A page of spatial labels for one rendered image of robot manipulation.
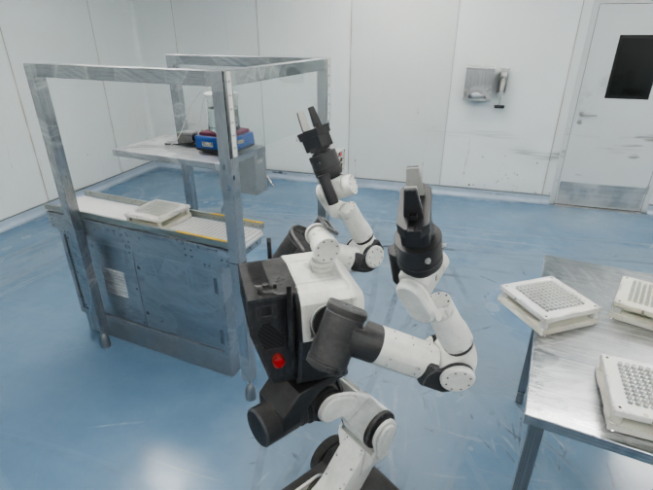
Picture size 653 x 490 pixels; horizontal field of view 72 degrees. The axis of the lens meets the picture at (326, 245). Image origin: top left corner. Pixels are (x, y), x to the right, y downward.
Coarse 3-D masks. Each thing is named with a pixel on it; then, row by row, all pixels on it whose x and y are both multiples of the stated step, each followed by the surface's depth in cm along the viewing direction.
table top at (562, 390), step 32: (544, 256) 212; (576, 288) 185; (608, 288) 185; (608, 320) 165; (544, 352) 148; (576, 352) 148; (608, 352) 148; (640, 352) 148; (544, 384) 135; (576, 384) 135; (544, 416) 124; (576, 416) 124; (608, 448) 117; (640, 448) 114
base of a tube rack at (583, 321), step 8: (504, 304) 173; (512, 304) 170; (520, 312) 165; (528, 312) 165; (528, 320) 162; (536, 320) 160; (568, 320) 160; (576, 320) 160; (584, 320) 160; (592, 320) 161; (536, 328) 158; (552, 328) 156; (560, 328) 157; (568, 328) 159; (576, 328) 160
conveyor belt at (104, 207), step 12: (60, 204) 272; (84, 204) 272; (96, 204) 272; (108, 204) 272; (120, 204) 272; (120, 216) 255; (180, 228) 239; (192, 228) 239; (204, 228) 239; (216, 228) 239; (252, 228) 239; (252, 240) 230
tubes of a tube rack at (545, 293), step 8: (528, 288) 170; (536, 288) 171; (544, 288) 170; (552, 288) 170; (536, 296) 166; (544, 296) 166; (552, 296) 166; (560, 296) 166; (568, 296) 165; (544, 304) 161; (552, 304) 159; (560, 304) 161
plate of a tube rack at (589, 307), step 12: (552, 276) 180; (504, 288) 172; (516, 300) 166; (528, 300) 164; (588, 300) 164; (540, 312) 157; (552, 312) 157; (564, 312) 157; (576, 312) 157; (588, 312) 158
